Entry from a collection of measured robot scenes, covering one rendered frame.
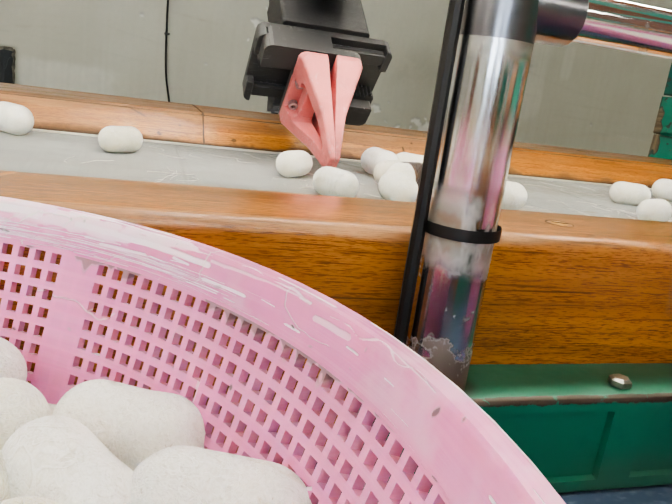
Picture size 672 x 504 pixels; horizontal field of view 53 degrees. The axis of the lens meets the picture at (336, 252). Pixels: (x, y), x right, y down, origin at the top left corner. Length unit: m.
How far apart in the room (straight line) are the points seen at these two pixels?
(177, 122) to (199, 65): 1.96
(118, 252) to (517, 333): 0.16
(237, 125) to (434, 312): 0.40
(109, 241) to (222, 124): 0.42
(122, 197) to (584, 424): 0.18
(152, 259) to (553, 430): 0.16
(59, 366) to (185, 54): 2.36
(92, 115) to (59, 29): 1.92
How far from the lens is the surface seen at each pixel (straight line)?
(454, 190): 0.21
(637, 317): 0.30
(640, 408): 0.28
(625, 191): 0.60
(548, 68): 2.46
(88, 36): 2.50
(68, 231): 0.18
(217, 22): 2.55
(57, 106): 0.59
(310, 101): 0.51
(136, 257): 0.17
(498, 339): 0.27
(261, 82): 0.54
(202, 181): 0.41
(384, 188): 0.42
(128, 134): 0.49
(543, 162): 0.71
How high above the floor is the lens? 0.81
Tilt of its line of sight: 15 degrees down
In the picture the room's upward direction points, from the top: 8 degrees clockwise
